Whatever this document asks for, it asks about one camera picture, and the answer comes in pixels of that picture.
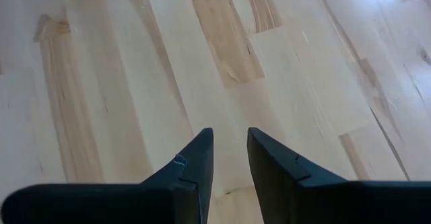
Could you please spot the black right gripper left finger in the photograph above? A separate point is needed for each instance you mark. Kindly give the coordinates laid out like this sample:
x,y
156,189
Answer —
x,y
118,204

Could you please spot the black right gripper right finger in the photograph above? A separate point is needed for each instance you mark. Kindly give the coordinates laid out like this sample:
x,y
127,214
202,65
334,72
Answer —
x,y
336,204

